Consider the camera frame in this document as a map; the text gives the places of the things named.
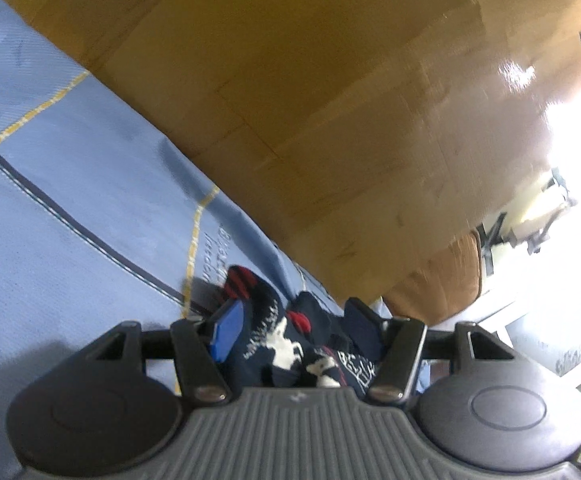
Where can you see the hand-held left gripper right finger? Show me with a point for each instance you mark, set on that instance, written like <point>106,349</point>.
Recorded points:
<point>363,327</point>

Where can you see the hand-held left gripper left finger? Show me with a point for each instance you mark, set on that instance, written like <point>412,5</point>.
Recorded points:
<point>228,331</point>

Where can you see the navy red white knit sweater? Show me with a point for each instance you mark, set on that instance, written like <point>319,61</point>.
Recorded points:
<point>280,345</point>

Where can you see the wooden headboard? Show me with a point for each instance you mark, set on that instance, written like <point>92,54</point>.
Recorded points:
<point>320,110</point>

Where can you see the light blue bed sheet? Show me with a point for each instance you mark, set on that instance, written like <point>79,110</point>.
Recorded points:
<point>45,185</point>

